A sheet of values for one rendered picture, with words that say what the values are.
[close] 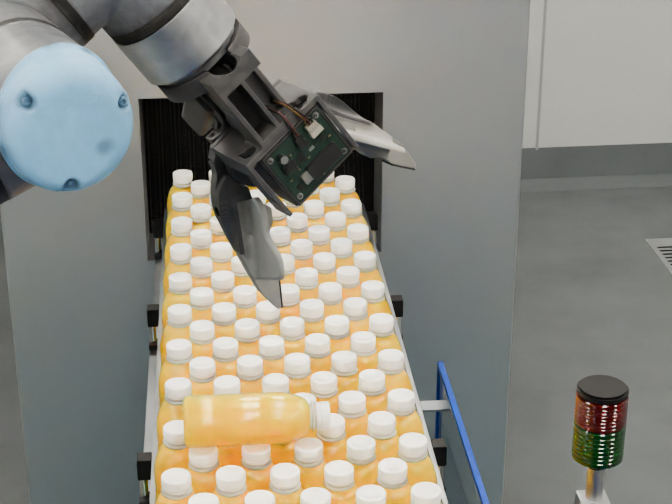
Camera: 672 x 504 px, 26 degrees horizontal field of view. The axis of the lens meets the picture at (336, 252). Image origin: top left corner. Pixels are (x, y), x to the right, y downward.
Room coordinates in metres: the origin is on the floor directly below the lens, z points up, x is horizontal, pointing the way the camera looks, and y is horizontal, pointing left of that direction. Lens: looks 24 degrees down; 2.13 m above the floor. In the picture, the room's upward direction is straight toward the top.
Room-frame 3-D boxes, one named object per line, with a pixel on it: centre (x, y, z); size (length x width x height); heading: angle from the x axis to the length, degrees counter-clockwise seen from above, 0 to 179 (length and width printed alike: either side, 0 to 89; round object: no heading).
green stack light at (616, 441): (1.55, -0.32, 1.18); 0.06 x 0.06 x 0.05
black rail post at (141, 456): (1.84, 0.28, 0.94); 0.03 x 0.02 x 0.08; 5
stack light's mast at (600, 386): (1.55, -0.32, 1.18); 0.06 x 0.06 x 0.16
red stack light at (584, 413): (1.55, -0.32, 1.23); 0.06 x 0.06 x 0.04
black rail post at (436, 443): (1.87, -0.15, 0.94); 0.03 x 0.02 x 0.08; 5
